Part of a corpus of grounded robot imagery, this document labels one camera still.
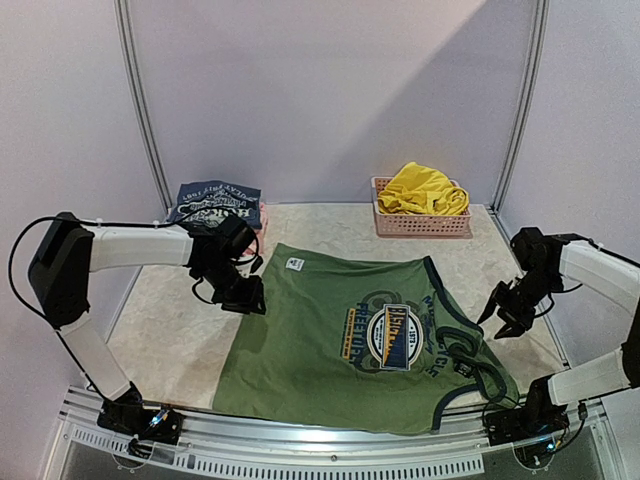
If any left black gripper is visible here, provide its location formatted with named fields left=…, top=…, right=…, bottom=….
left=198, top=259, right=267, bottom=315

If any green tank top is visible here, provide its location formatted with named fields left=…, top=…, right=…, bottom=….
left=212, top=244, right=519, bottom=435

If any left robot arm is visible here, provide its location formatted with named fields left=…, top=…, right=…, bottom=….
left=27, top=212, right=266, bottom=434

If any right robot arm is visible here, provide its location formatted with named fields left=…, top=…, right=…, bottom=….
left=478, top=227, right=639, bottom=436

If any folded pink garment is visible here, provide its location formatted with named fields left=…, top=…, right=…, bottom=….
left=241, top=202, right=269, bottom=260

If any folded navy graphic shirt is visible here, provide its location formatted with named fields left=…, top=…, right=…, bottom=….
left=168, top=180, right=262, bottom=230

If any pink plastic basket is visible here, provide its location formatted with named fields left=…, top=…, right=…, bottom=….
left=371, top=177, right=473, bottom=239

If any yellow garment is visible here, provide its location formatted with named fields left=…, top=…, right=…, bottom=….
left=377, top=162, right=470, bottom=216

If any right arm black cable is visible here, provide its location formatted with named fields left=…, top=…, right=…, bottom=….
left=532, top=279, right=584, bottom=319

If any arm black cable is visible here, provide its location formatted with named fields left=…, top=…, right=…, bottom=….
left=532, top=279, right=584, bottom=319
left=7, top=215, right=66, bottom=321

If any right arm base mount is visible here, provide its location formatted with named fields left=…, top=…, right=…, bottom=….
left=482, top=375, right=570, bottom=469

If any aluminium front rail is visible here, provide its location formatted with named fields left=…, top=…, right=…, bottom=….
left=45, top=387, right=622, bottom=479

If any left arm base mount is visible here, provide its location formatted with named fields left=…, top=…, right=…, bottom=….
left=97, top=383, right=185, bottom=460

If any right aluminium frame post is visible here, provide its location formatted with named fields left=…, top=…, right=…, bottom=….
left=489, top=0, right=550, bottom=216

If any aluminium frame post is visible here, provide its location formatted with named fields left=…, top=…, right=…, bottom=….
left=489, top=0, right=550, bottom=216
left=114, top=0, right=172, bottom=213

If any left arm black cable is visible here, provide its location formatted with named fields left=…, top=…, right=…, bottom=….
left=7, top=215, right=66, bottom=321

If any left aluminium frame post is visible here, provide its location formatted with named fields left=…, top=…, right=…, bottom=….
left=114, top=0, right=172, bottom=213

